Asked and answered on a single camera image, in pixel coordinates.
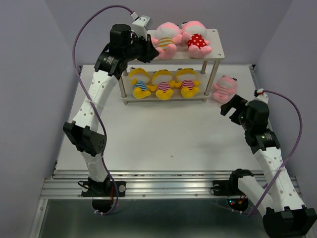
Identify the white two-tier shelf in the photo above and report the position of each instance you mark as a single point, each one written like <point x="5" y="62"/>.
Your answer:
<point x="206" y="68"/>

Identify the yellow plush blue-striped shirt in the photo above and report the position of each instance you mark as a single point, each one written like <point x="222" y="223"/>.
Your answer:
<point x="139" y="79"/>

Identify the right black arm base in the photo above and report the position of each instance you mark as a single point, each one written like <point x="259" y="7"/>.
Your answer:
<point x="237" y="200"/>

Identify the pink plush pink-striped shirt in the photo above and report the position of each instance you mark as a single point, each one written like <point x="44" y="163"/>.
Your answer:
<point x="224" y="88"/>

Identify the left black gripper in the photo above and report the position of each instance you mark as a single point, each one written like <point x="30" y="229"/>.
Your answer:
<point x="151" y="52"/>

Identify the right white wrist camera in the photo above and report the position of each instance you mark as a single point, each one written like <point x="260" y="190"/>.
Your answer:
<point x="261" y="96"/>

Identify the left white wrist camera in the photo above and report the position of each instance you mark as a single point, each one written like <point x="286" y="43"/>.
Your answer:
<point x="140" y="24"/>

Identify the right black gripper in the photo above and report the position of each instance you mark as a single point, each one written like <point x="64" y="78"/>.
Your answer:
<point x="237" y="102"/>

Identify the pink plush orange-striped shirt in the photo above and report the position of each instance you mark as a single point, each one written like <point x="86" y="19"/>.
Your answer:
<point x="165" y="40"/>

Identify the yellow plush pink-striped shirt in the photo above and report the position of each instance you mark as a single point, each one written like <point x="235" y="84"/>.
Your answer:
<point x="162" y="84"/>

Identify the yellow plush red-striped shirt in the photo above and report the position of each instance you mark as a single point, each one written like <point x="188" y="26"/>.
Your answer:
<point x="187" y="81"/>

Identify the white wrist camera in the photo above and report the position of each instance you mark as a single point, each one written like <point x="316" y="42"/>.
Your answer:
<point x="140" y="24"/>
<point x="261" y="96"/>

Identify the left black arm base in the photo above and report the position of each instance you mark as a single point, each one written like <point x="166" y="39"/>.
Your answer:
<point x="102" y="194"/>

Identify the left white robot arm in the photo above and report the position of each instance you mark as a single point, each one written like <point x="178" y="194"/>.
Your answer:
<point x="82" y="131"/>

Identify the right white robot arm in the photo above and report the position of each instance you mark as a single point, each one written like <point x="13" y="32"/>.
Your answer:
<point x="283" y="211"/>

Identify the aluminium rail frame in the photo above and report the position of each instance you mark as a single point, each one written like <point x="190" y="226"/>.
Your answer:
<point x="172" y="149"/>

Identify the pink plush red polka-dot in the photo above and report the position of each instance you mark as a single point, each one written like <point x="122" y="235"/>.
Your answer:
<point x="194" y="33"/>

